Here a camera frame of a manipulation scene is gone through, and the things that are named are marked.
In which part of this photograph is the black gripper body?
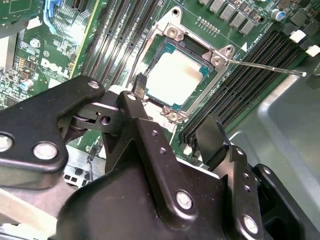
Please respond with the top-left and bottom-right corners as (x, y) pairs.
(56, 153), (241, 240)

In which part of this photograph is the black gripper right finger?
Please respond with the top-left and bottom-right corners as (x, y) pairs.
(194, 113), (306, 240)

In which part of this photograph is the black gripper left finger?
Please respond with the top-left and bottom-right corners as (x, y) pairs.
(0, 72), (201, 227)

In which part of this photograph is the metal socket cover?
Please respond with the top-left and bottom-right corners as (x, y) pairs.
(143, 98), (182, 136)

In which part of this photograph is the silver green CPU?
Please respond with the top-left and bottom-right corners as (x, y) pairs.
(144, 42), (218, 113)

